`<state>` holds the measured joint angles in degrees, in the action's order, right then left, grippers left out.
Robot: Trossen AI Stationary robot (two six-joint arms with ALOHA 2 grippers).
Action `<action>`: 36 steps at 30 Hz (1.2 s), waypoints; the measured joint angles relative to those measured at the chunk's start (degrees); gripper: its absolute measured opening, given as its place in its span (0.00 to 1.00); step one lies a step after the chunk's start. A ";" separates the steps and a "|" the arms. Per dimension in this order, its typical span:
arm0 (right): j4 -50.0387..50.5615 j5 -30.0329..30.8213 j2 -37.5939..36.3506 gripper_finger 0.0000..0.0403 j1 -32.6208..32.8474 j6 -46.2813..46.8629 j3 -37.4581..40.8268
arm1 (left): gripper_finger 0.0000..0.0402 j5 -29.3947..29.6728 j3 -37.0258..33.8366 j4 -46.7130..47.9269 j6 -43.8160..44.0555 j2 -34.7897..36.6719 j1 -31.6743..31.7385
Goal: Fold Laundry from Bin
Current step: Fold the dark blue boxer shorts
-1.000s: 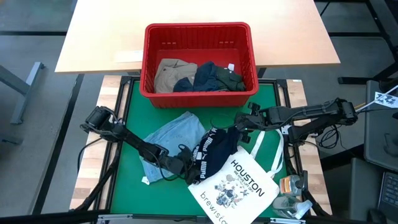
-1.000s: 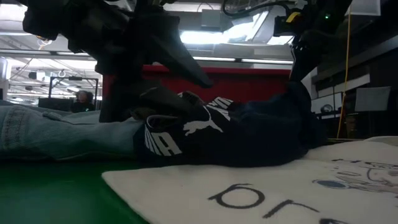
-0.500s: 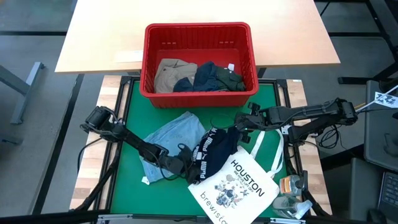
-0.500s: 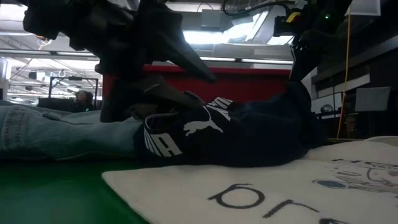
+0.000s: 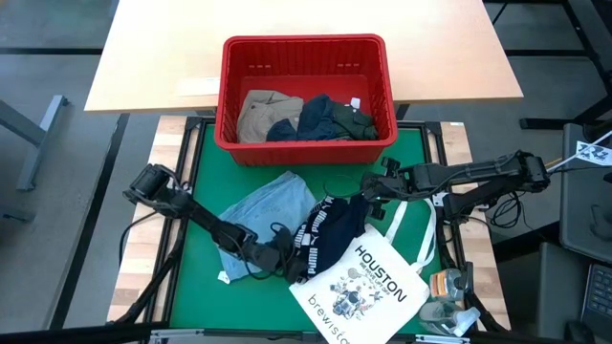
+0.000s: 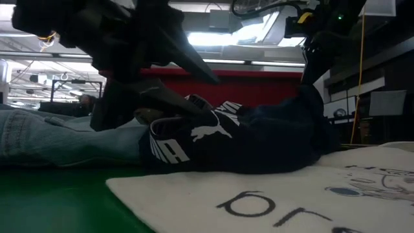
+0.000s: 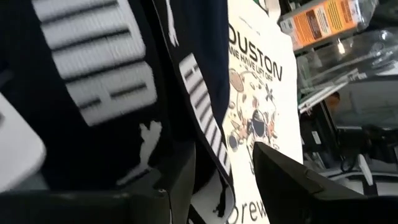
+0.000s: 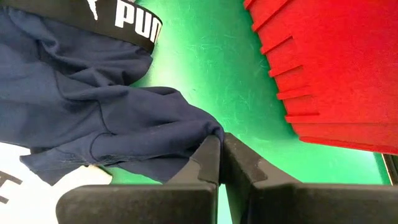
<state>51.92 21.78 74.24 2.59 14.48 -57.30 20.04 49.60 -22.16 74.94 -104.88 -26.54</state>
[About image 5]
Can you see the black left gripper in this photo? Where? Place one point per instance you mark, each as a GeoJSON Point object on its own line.
{"type": "Point", "coordinates": [272, 251]}

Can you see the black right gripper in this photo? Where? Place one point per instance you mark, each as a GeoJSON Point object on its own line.
{"type": "Point", "coordinates": [392, 186]}

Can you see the navy Puma t-shirt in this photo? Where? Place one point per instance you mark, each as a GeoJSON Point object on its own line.
{"type": "Point", "coordinates": [334, 234]}

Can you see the white printed t-shirt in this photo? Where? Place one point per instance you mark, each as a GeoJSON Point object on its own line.
{"type": "Point", "coordinates": [363, 286]}

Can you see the light blue denim jeans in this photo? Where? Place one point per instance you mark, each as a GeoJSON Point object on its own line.
{"type": "Point", "coordinates": [268, 200]}

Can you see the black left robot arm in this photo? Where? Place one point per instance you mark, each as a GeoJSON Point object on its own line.
{"type": "Point", "coordinates": [201, 215]}

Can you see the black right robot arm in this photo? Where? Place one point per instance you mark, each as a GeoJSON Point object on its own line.
{"type": "Point", "coordinates": [478, 169]}

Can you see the red fabric laundry bin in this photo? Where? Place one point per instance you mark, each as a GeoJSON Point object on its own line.
{"type": "Point", "coordinates": [306, 154]}

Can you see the orange label sanitizer bottle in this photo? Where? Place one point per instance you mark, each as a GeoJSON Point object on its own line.
{"type": "Point", "coordinates": [444, 284]}

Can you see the khaki garment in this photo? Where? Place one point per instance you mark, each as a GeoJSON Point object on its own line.
{"type": "Point", "coordinates": [258, 119]}

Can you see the black stand strut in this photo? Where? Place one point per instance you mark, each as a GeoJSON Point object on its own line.
{"type": "Point", "coordinates": [150, 281]}

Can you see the clear spray bottle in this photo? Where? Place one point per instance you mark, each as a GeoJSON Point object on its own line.
{"type": "Point", "coordinates": [444, 317]}

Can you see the white label strip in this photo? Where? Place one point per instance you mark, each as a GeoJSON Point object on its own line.
{"type": "Point", "coordinates": [198, 87]}

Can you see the dark grey cabinet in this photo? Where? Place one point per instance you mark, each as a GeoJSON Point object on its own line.
{"type": "Point", "coordinates": [540, 296]}

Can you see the grey plastic case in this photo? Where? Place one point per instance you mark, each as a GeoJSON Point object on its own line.
{"type": "Point", "coordinates": [585, 200]}

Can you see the white patterned tag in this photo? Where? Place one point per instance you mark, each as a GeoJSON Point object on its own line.
{"type": "Point", "coordinates": [593, 154]}

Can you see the light wooden desk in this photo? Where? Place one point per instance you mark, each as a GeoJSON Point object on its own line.
{"type": "Point", "coordinates": [167, 48]}

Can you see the black computer mouse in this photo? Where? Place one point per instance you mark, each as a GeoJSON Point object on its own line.
{"type": "Point", "coordinates": [578, 332]}

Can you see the laptop keyboard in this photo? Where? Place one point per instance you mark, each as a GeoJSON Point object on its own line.
{"type": "Point", "coordinates": [600, 296]}

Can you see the black metal desk leg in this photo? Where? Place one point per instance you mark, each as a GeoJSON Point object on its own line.
{"type": "Point", "coordinates": [588, 57]}

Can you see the grey metal desk leg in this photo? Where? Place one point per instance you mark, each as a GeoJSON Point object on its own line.
{"type": "Point", "coordinates": [38, 134]}

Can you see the black metal table frame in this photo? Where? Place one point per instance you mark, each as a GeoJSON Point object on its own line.
{"type": "Point", "coordinates": [434, 131]}

